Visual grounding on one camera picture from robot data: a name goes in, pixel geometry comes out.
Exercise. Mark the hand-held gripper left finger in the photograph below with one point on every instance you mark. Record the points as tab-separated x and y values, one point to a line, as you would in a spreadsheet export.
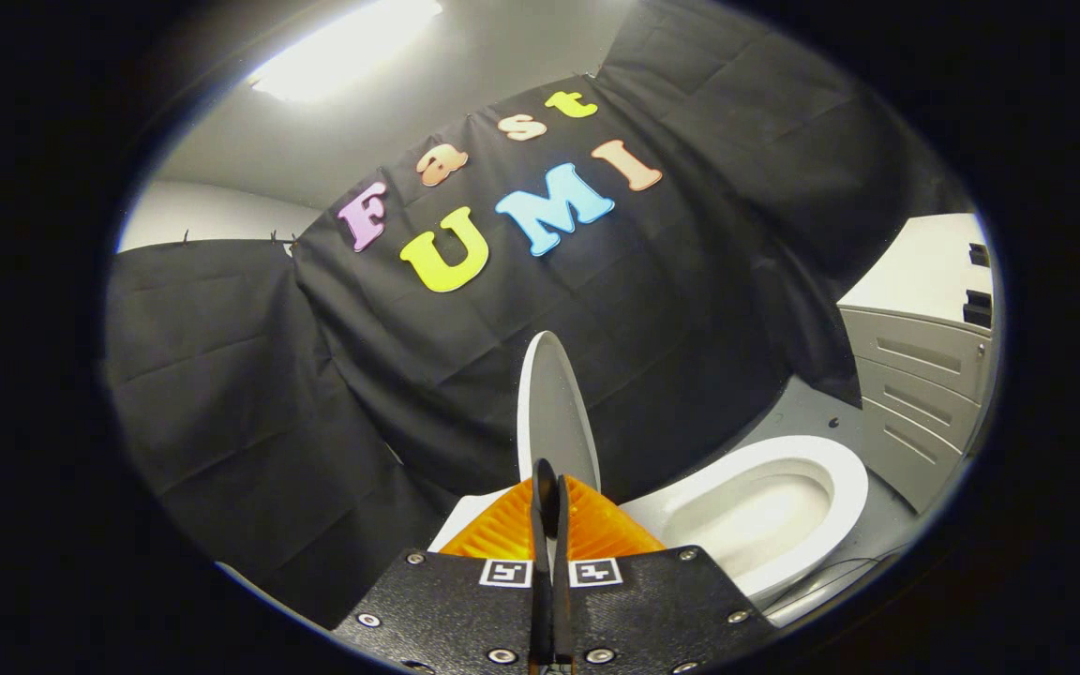
465	609

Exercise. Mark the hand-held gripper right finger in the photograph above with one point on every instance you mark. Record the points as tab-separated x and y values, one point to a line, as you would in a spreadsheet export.
652	609

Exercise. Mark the white toilet lid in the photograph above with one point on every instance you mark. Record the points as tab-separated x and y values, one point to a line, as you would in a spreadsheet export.
557	412

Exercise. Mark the white toilet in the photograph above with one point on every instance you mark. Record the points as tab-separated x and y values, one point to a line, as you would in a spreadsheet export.
765	511

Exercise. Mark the black backdrop cloth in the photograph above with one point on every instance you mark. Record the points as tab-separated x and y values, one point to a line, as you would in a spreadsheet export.
409	375

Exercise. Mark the white cabinet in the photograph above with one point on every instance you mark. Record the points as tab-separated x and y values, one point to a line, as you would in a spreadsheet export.
915	375

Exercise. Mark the small black holder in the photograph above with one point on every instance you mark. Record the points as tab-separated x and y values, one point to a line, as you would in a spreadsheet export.
978	309
979	255

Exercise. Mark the large ceiling light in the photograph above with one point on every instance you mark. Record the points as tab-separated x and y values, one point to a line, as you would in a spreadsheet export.
343	52

